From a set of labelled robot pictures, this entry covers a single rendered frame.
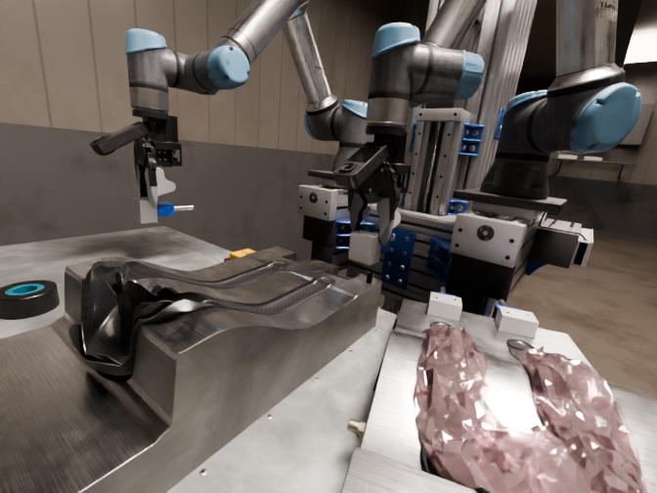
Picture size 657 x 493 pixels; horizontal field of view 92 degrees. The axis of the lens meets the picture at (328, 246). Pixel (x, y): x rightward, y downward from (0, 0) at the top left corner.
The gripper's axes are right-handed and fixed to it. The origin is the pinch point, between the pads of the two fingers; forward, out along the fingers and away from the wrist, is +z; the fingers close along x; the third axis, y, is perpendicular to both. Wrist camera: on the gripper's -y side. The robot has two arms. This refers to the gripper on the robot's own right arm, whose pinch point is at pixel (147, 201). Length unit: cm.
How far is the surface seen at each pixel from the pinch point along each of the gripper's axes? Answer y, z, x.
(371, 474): -11, 4, -75
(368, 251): 21, 2, -50
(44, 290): -21.3, 11.4, -15.5
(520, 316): 29, 7, -75
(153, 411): -18, 8, -57
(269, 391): -6, 12, -58
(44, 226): -10, 31, 118
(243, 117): 105, -33, 128
